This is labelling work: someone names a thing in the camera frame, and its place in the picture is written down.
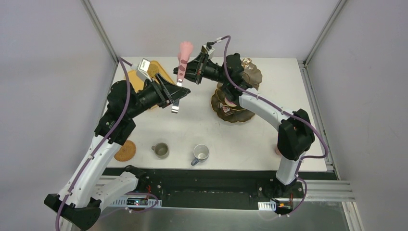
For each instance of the pink handled metal tongs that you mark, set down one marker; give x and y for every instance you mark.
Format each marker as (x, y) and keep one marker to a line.
(186, 49)

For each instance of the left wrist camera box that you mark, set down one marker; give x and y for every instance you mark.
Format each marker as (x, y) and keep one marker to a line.
(142, 70)

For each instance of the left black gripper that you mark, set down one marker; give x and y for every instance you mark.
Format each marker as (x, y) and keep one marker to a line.
(160, 94)

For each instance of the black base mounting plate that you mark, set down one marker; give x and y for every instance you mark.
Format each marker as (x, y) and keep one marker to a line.
(212, 189)

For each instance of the grey small cup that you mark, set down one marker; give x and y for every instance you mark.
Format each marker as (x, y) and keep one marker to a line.
(161, 150)

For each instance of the aluminium frame rail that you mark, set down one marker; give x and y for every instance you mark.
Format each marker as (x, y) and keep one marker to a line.
(329, 191)

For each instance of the dark chocolate cake piece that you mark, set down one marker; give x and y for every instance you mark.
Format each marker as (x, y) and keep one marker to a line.
(226, 110)

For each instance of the pink mug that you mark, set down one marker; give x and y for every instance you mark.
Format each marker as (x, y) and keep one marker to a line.
(277, 151)

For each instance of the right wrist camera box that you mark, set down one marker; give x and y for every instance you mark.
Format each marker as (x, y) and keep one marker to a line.
(208, 49)

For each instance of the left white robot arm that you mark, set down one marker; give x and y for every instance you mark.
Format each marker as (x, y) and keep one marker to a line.
(79, 203)

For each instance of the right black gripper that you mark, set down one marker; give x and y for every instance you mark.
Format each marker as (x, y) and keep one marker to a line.
(201, 69)

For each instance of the white cable duct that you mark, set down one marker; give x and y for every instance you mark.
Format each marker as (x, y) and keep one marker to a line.
(267, 206)
(136, 202)

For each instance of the blue grey mug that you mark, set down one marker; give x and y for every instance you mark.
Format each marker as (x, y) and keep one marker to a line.
(201, 153)

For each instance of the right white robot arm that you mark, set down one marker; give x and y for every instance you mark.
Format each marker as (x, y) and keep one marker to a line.
(295, 135)

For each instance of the right white cable duct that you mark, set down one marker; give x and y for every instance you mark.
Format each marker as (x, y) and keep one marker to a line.
(267, 206)

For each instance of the yellow serving tray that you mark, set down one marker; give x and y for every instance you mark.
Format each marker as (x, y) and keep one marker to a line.
(131, 98)

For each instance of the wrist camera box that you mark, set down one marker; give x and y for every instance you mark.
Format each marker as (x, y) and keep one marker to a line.
(142, 70)
(208, 49)

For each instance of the pink frosted donut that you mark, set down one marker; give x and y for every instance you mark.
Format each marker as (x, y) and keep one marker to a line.
(229, 103)

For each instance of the left white cable duct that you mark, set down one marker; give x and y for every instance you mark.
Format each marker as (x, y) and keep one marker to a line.
(136, 202)

